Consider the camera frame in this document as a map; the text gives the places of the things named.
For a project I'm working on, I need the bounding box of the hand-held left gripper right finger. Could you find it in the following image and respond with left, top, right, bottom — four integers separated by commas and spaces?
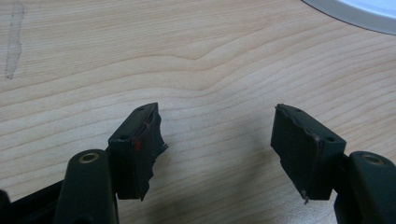
270, 103, 347, 205

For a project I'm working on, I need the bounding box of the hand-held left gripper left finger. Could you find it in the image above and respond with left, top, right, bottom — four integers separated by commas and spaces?
107, 102, 169, 202

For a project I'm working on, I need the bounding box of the white round plate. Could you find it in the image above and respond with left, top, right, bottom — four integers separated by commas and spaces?
301, 0, 396, 36

